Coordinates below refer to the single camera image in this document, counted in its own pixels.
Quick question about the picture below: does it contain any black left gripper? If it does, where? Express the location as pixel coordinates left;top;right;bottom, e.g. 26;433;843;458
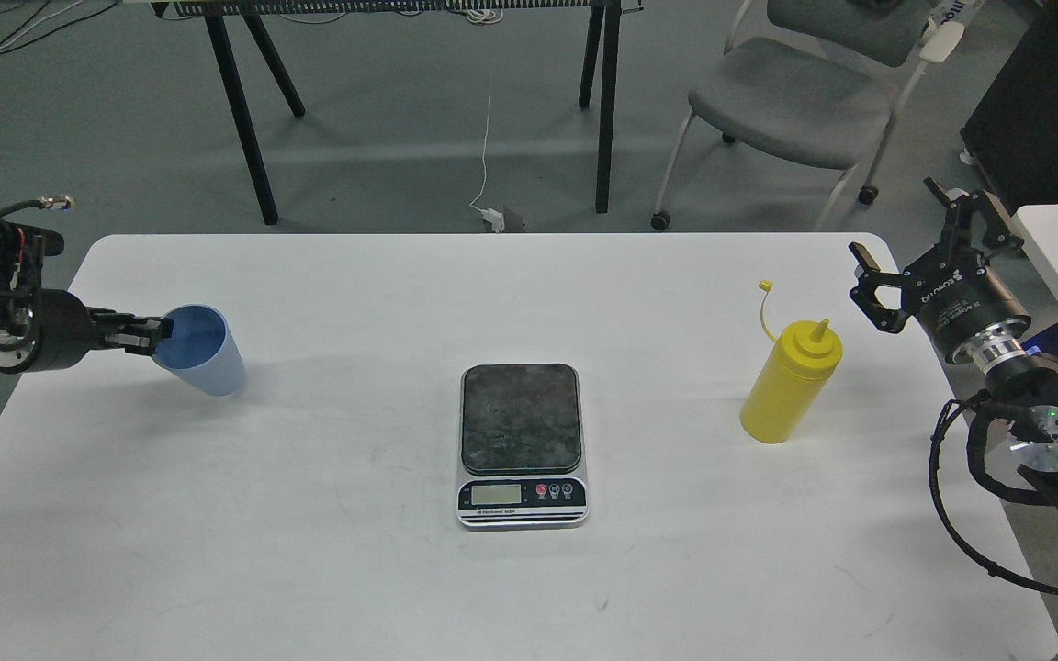
0;289;174;374

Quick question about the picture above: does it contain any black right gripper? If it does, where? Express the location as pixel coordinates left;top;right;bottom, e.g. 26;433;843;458
849;177;1030;364

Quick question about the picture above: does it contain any blue ribbed plastic cup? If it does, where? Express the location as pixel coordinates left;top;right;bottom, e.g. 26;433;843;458
152;304;247;397

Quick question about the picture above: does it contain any yellow squeeze bottle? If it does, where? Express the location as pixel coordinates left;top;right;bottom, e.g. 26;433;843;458
738;279;844;444

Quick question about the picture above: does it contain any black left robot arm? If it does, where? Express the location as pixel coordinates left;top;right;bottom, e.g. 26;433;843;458
0;194;175;374

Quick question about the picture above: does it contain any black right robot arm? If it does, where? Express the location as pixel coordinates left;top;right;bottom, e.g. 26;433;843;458
850;177;1058;596

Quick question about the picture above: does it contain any digital kitchen scale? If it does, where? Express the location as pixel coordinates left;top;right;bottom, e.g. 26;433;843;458
456;363;591;532

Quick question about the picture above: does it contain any black cabinet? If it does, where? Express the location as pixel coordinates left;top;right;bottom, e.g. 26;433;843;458
961;1;1058;212

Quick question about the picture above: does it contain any grey office chair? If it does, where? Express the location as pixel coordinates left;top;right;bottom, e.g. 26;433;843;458
651;1;965;231

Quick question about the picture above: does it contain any black legged background table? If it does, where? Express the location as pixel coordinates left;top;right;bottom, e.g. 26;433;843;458
151;0;645;227

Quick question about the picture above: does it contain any white cable with plug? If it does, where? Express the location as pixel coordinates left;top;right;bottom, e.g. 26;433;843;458
468;73;526;234

